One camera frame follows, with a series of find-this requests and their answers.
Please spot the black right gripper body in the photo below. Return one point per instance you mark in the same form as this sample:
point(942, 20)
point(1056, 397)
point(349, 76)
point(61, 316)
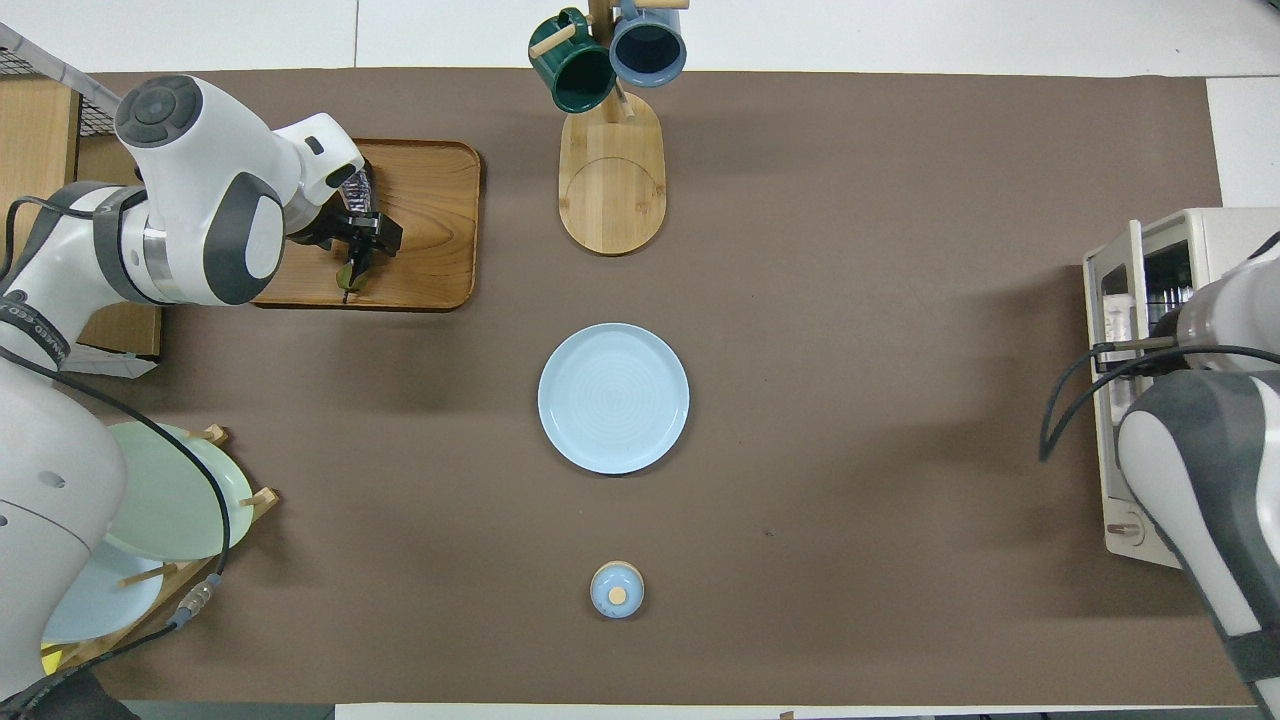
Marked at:
point(1105, 360)

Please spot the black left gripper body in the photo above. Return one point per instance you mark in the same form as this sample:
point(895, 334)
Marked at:
point(340, 228)

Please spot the dark purple eggplant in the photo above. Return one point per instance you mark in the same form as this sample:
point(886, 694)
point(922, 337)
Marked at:
point(360, 195)

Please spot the glass oven door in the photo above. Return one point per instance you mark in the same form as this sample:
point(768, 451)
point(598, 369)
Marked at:
point(1108, 440)

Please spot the light blue plate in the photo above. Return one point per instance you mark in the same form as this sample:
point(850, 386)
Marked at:
point(613, 398)
point(100, 600)

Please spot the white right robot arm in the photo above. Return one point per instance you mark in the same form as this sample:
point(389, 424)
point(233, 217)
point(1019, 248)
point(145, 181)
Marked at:
point(1200, 470)

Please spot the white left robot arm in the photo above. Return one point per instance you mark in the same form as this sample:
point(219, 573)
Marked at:
point(200, 150)

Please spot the beige oven knob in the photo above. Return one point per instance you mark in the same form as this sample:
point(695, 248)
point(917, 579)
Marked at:
point(1125, 530)

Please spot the beige toaster oven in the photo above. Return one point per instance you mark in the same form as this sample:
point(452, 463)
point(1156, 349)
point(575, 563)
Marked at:
point(1230, 230)

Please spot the wooden serving tray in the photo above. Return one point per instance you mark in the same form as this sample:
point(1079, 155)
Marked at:
point(430, 230)

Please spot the wooden mug tree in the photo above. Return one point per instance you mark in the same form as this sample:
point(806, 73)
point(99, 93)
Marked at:
point(612, 200)

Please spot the dark green mug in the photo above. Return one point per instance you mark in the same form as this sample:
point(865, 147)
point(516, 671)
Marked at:
point(580, 80)

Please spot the brown table mat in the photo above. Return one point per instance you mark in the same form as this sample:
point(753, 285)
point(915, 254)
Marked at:
point(850, 400)

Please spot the wooden plate rack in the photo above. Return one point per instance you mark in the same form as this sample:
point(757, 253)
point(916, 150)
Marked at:
point(265, 503)

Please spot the grey white patterned cloth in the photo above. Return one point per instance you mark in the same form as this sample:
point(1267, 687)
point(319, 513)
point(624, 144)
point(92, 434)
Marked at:
point(110, 363)

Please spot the pale green plate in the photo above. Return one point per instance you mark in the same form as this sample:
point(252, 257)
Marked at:
point(190, 500)

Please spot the blue mug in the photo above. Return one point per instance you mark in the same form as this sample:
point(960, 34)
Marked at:
point(648, 50)

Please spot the small blue bell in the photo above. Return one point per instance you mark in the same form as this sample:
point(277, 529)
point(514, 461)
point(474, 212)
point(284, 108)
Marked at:
point(617, 595)

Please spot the yellow plate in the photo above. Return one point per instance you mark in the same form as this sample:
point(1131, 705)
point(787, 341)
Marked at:
point(50, 660)

